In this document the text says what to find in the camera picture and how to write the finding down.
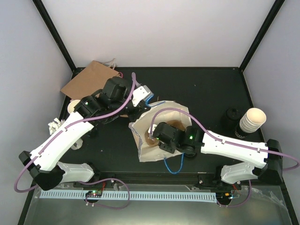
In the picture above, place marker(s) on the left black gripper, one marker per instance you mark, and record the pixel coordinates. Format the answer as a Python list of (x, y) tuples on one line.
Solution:
[(142, 107)]

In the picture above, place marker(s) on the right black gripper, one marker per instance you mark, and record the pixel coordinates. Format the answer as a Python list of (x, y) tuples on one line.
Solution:
[(166, 148)]

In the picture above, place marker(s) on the brown pulp cup carrier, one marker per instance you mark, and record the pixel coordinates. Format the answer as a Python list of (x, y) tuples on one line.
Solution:
[(175, 123)]

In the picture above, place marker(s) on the blue checkered paper bag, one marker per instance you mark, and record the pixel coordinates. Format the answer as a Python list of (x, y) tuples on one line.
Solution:
[(159, 114)]

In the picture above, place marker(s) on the black plastic cup lid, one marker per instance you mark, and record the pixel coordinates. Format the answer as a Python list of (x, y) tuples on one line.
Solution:
[(190, 156)]

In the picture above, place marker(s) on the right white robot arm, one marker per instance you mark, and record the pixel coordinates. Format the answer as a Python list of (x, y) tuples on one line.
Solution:
[(258, 160)]

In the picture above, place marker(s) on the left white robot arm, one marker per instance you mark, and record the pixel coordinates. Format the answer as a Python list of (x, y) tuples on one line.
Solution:
[(118, 97)]

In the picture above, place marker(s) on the brown kraft paper bag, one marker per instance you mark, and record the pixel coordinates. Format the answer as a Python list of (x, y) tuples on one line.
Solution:
[(89, 80)]

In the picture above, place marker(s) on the left stack of paper cups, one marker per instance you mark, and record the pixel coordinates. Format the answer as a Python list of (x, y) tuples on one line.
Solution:
[(71, 106)]

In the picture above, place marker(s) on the stack of paper cups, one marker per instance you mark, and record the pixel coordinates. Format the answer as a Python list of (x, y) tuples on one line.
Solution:
[(252, 120), (71, 106)]

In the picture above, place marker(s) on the black cup under right stack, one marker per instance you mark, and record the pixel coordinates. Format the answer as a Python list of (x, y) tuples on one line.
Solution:
[(239, 133)]

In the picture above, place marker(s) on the right stack of paper cups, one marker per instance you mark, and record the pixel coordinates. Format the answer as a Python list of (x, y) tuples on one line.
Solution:
[(252, 120)]

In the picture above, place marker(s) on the small circuit board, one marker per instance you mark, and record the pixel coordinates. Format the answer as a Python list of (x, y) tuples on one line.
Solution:
[(94, 193)]

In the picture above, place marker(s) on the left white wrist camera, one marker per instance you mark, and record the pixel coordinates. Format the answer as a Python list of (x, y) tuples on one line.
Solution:
[(139, 94)]

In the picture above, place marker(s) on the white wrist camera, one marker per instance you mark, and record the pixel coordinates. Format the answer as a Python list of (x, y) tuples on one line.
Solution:
[(139, 94), (151, 131)]

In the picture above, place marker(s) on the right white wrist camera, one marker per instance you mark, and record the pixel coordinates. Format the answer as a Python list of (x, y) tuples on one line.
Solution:
[(151, 131)]

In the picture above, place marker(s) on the light blue cable duct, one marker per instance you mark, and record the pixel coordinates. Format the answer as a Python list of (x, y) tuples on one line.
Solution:
[(132, 195)]

